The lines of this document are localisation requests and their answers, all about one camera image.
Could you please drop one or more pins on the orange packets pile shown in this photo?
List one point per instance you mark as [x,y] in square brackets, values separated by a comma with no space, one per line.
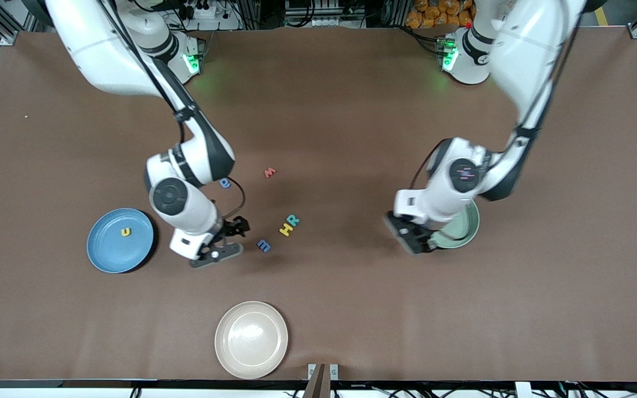
[429,14]

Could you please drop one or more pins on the blue lowercase letter a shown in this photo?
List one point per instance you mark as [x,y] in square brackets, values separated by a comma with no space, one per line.
[225,183]

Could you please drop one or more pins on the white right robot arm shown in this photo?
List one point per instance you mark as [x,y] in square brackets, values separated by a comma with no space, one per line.
[103,55]

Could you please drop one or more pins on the blue plate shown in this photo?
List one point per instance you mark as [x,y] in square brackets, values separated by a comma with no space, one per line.
[105,249]

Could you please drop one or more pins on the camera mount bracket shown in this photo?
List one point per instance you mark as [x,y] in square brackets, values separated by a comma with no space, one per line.
[323,381]

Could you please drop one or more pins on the white power strip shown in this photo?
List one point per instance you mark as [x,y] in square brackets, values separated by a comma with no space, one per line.
[208,11]

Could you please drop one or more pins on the teal capital letter R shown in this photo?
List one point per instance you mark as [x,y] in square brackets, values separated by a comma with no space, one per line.
[293,220]

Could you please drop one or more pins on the pale green plate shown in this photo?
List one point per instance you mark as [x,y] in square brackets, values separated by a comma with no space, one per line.
[462,229]

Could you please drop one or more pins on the red lowercase letter m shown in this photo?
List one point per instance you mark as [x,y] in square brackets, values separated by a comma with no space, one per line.
[270,172]

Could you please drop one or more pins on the yellow capital letter H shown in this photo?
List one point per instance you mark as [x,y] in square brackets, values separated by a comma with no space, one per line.
[287,229]

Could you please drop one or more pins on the beige plate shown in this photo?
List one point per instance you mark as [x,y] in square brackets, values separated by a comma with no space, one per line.
[252,340]

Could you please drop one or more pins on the blue lowercase letter m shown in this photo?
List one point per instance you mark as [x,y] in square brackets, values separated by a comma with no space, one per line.
[264,245]

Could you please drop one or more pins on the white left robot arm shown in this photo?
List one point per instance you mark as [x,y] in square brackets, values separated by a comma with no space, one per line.
[534,55]

